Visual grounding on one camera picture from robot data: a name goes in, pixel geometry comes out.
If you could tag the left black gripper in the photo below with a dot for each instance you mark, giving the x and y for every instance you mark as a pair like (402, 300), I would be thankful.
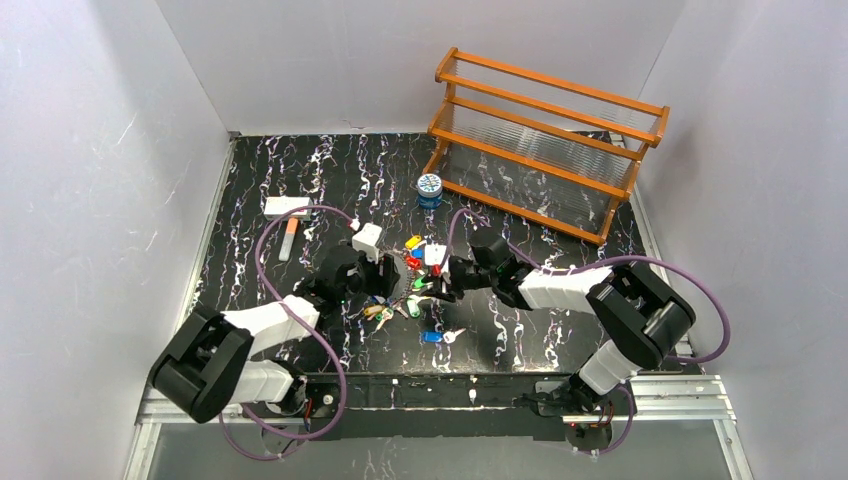
(385, 279)

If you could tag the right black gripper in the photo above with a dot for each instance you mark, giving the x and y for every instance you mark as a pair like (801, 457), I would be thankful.
(454, 278)

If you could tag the metal key organizer red handle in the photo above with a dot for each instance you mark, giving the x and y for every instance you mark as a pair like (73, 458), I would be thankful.
(388, 283)

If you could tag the green key tag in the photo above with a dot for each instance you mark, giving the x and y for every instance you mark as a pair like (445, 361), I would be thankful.
(412, 305)

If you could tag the silver key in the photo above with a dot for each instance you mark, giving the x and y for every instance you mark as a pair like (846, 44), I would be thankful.
(449, 337)

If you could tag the blue key tag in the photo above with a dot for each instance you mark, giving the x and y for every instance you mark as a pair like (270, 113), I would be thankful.
(432, 337)

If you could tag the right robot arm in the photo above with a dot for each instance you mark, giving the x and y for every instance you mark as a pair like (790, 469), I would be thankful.
(642, 315)

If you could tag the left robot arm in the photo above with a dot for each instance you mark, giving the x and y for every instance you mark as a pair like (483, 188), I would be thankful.
(209, 363)

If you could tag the white orange marker pen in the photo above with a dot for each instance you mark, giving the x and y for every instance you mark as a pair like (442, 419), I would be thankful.
(288, 239)

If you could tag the white box with red logo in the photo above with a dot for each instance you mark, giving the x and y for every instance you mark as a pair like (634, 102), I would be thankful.
(277, 207)

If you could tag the blue jar with patterned lid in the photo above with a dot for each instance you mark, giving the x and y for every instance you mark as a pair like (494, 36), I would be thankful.
(429, 191)

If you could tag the orange wooden shelf rack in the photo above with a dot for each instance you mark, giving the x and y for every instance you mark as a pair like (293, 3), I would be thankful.
(555, 152)

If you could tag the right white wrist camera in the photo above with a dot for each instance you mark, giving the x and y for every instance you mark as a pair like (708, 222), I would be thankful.
(436, 259)

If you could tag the aluminium rail frame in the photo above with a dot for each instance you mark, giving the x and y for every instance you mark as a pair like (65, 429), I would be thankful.
(460, 427)

